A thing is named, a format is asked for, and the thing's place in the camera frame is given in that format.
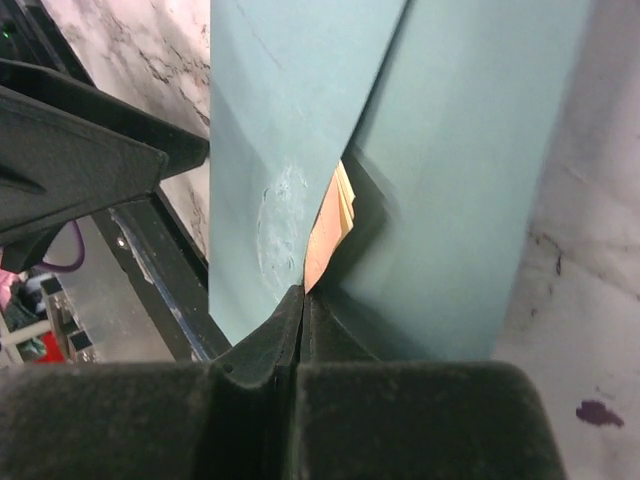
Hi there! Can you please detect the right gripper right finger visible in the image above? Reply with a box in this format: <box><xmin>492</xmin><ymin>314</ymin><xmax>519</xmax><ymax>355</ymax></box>
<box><xmin>297</xmin><ymin>295</ymin><xmax>566</xmax><ymax>479</ymax></box>

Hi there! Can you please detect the black metal base rail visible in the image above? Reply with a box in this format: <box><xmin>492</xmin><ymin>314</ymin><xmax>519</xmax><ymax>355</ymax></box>
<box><xmin>93</xmin><ymin>190</ymin><xmax>231</xmax><ymax>361</ymax></box>

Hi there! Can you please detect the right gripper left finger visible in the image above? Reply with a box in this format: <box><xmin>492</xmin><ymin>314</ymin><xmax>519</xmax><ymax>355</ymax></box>
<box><xmin>1</xmin><ymin>286</ymin><xmax>304</xmax><ymax>479</ymax></box>

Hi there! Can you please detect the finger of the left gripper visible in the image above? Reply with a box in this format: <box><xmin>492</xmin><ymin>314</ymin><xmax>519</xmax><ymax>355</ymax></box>
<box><xmin>1</xmin><ymin>88</ymin><xmax>168</xmax><ymax>245</ymax></box>
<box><xmin>1</xmin><ymin>59</ymin><xmax>209</xmax><ymax>178</ymax></box>

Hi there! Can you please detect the red plastic box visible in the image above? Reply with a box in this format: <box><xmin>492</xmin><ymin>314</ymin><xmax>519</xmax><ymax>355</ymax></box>
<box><xmin>34</xmin><ymin>332</ymin><xmax>67</xmax><ymax>364</ymax></box>

